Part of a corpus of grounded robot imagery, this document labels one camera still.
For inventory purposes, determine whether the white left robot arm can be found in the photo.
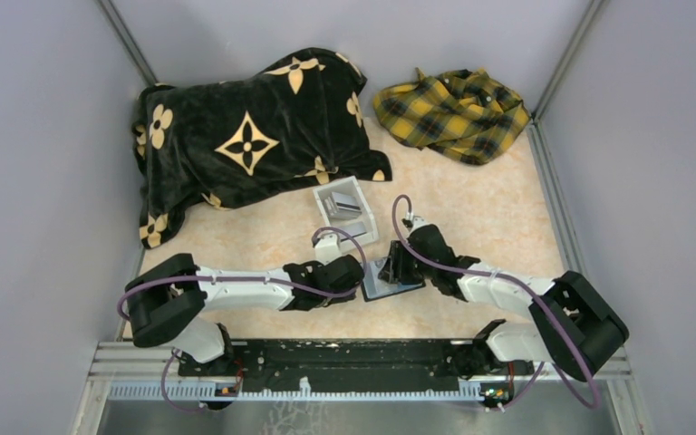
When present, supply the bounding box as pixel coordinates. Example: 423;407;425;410
116;253;368;375

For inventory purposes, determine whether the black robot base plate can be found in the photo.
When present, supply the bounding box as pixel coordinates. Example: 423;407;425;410
178;339;535;393

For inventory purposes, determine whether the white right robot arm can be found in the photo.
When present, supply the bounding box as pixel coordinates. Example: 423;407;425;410
381;217;630;382

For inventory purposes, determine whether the aluminium frame rail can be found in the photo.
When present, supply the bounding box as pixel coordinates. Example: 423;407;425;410
68;337;634;435

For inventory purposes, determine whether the black leather card holder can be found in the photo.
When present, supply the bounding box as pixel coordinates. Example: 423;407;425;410
362;256;426;302

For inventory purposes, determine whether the black floral velvet blanket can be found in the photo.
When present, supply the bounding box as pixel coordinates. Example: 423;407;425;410
130;47;392;249

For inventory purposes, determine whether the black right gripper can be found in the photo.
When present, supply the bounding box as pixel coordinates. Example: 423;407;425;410
379;240;436;285

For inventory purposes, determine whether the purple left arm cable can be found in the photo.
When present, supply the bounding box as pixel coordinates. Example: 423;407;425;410
116;226;368;415

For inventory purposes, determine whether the yellow plaid cloth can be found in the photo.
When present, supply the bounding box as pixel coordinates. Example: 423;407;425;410
372;69;531;166

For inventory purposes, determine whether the white plastic card tray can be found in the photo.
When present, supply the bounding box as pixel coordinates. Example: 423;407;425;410
313;176;380;247

